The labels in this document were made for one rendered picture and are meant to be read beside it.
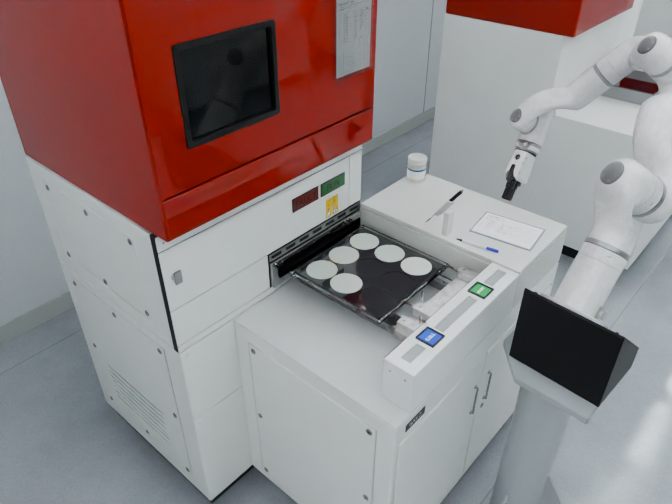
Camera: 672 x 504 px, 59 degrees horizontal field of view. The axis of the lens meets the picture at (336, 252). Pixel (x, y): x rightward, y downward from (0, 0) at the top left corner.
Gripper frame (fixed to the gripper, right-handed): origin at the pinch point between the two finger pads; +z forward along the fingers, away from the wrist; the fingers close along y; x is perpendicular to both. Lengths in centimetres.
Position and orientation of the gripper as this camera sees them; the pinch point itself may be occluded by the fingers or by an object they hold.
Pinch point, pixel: (508, 194)
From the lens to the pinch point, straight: 215.3
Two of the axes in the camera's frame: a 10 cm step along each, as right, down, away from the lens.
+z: -3.5, 9.3, 1.3
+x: -7.1, -3.6, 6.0
